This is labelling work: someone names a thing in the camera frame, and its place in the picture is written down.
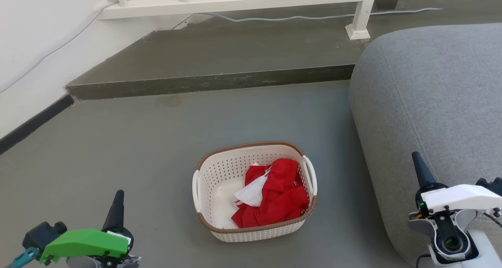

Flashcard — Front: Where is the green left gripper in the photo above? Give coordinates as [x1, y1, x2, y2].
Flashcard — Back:
[39, 189, 141, 268]

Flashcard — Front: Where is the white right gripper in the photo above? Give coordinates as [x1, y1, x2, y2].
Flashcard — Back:
[408, 151, 502, 238]

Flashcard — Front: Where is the cream laundry basket brown rim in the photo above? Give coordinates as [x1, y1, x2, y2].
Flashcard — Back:
[192, 141, 318, 243]

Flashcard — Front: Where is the grey fabric sofa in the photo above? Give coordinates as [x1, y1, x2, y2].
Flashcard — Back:
[348, 23, 502, 268]

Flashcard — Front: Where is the teal connector plug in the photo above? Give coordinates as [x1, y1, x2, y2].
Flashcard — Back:
[6, 246, 42, 268]

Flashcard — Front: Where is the black baseboard strip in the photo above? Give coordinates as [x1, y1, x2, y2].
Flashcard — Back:
[0, 94, 75, 156]

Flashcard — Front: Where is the white garment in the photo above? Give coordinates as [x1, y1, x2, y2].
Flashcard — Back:
[234, 163, 272, 208]

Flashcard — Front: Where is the red garment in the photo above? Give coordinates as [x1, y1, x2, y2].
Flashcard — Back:
[231, 158, 310, 228]

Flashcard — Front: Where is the raised concrete step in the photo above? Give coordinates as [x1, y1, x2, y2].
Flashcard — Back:
[65, 0, 502, 101]

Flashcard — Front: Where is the light grey cable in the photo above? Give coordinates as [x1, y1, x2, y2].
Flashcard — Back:
[0, 1, 444, 94]

